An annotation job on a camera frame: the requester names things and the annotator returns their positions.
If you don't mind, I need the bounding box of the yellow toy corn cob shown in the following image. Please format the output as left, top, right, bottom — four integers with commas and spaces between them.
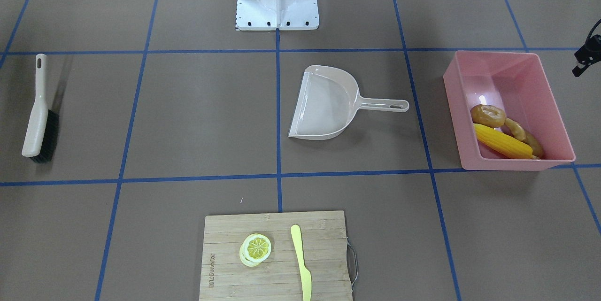
473, 123, 539, 160

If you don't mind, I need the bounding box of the bamboo cutting board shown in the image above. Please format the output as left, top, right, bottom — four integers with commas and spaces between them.
198, 210, 354, 301

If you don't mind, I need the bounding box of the toy potato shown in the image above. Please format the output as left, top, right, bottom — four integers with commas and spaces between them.
470, 104, 507, 129

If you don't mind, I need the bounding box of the beige hand brush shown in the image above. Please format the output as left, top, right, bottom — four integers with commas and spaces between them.
22, 54, 59, 163

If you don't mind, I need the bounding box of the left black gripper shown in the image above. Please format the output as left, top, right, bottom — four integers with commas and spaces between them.
572, 19, 601, 77

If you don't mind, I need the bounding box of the yellow lemon slice toy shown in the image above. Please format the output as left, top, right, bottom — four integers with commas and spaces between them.
239, 234, 272, 267

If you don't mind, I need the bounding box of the yellow plastic knife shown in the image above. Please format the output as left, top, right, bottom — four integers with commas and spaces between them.
290, 224, 313, 301

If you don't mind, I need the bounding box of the pink plastic bin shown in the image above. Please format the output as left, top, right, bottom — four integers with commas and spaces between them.
443, 51, 575, 171

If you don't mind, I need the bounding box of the toy ginger root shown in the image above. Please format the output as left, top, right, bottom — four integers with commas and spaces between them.
504, 118, 545, 158

